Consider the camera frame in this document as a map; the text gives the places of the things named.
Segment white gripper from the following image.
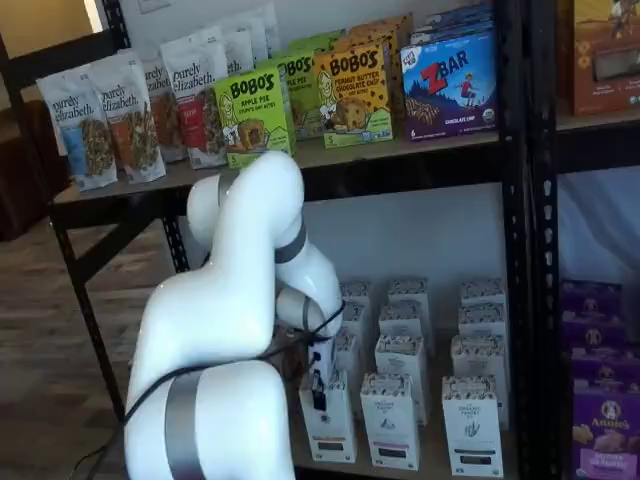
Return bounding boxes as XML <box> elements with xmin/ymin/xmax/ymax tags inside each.
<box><xmin>307</xmin><ymin>339</ymin><xmax>341</xmax><ymax>412</ymax></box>

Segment white box yellow strip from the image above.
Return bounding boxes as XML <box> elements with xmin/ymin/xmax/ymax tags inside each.
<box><xmin>298</xmin><ymin>368</ymin><xmax>359</xmax><ymax>462</ymax></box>
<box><xmin>339</xmin><ymin>302</ymin><xmax>370</xmax><ymax>346</ymax></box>
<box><xmin>327</xmin><ymin>332</ymin><xmax>362</xmax><ymax>416</ymax></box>
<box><xmin>339</xmin><ymin>279</ymin><xmax>374</xmax><ymax>309</ymax></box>

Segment white box pink strip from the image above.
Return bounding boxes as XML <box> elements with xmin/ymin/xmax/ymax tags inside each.
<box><xmin>387</xmin><ymin>278</ymin><xmax>430</xmax><ymax>309</ymax></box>
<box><xmin>360</xmin><ymin>372</ymin><xmax>420</xmax><ymax>471</ymax></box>
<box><xmin>374</xmin><ymin>333</ymin><xmax>432</xmax><ymax>426</ymax></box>
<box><xmin>378</xmin><ymin>302</ymin><xmax>432</xmax><ymax>346</ymax></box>

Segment white box dark strip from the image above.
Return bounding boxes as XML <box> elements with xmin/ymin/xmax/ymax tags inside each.
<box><xmin>451</xmin><ymin>333</ymin><xmax>509</xmax><ymax>431</ymax></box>
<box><xmin>459</xmin><ymin>278</ymin><xmax>505</xmax><ymax>309</ymax></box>
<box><xmin>441</xmin><ymin>375</ymin><xmax>503</xmax><ymax>476</ymax></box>
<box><xmin>457</xmin><ymin>303</ymin><xmax>507</xmax><ymax>344</ymax></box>

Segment black metal shelf rack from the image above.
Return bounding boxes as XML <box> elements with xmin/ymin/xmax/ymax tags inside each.
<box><xmin>0</xmin><ymin>0</ymin><xmax>534</xmax><ymax>480</ymax></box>
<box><xmin>527</xmin><ymin>0</ymin><xmax>640</xmax><ymax>480</ymax></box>

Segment green Bobo's apple pie box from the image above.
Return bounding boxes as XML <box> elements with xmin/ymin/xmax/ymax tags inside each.
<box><xmin>272</xmin><ymin>51</ymin><xmax>321</xmax><ymax>144</ymax></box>
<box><xmin>287</xmin><ymin>28</ymin><xmax>347</xmax><ymax>57</ymax></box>
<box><xmin>214</xmin><ymin>63</ymin><xmax>297</xmax><ymax>170</ymax></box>

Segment purple Annie's box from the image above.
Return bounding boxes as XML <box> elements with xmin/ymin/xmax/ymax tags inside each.
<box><xmin>562</xmin><ymin>314</ymin><xmax>639</xmax><ymax>359</ymax></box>
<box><xmin>569</xmin><ymin>349</ymin><xmax>640</xmax><ymax>396</ymax></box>
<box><xmin>572</xmin><ymin>387</ymin><xmax>640</xmax><ymax>480</ymax></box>
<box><xmin>559</xmin><ymin>279</ymin><xmax>626</xmax><ymax>324</ymax></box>

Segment yellow Bobo's peanut butter box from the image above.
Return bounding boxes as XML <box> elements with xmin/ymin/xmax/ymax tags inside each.
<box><xmin>349</xmin><ymin>13</ymin><xmax>415</xmax><ymax>46</ymax></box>
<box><xmin>313</xmin><ymin>38</ymin><xmax>395</xmax><ymax>150</ymax></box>
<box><xmin>329</xmin><ymin>23</ymin><xmax>407</xmax><ymax>136</ymax></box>

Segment blue Zbar box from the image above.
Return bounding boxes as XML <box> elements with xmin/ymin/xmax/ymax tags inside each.
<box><xmin>409</xmin><ymin>17</ymin><xmax>496</xmax><ymax>49</ymax></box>
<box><xmin>424</xmin><ymin>3</ymin><xmax>496</xmax><ymax>26</ymax></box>
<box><xmin>399</xmin><ymin>33</ymin><xmax>500</xmax><ymax>143</ymax></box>

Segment orange brown snack box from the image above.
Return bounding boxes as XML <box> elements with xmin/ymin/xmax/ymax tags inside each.
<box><xmin>559</xmin><ymin>0</ymin><xmax>640</xmax><ymax>117</ymax></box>

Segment red purely elizabeth granola bag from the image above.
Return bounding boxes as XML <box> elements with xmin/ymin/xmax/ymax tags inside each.
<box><xmin>159</xmin><ymin>37</ymin><xmax>229</xmax><ymax>170</ymax></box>

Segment orange purely elizabeth granola bag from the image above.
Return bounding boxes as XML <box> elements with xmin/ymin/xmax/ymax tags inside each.
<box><xmin>142</xmin><ymin>54</ymin><xmax>189</xmax><ymax>164</ymax></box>
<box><xmin>97</xmin><ymin>52</ymin><xmax>167</xmax><ymax>184</ymax></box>

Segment pale blue backdrop sheet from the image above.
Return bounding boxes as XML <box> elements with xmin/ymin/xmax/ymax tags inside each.
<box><xmin>558</xmin><ymin>172</ymin><xmax>640</xmax><ymax>286</ymax></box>

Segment white purely elizabeth granola bag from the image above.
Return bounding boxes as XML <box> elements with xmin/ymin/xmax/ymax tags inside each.
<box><xmin>244</xmin><ymin>3</ymin><xmax>281</xmax><ymax>64</ymax></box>
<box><xmin>199</xmin><ymin>24</ymin><xmax>256</xmax><ymax>79</ymax></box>

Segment blue purely elizabeth granola bag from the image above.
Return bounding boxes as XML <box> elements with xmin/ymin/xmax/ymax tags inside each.
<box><xmin>35</xmin><ymin>64</ymin><xmax>119</xmax><ymax>194</ymax></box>

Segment dark brown sofa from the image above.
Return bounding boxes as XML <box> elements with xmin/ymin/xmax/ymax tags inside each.
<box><xmin>0</xmin><ymin>99</ymin><xmax>66</xmax><ymax>244</ymax></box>

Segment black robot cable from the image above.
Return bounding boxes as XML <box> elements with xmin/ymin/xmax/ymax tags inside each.
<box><xmin>69</xmin><ymin>298</ymin><xmax>347</xmax><ymax>480</ymax></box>

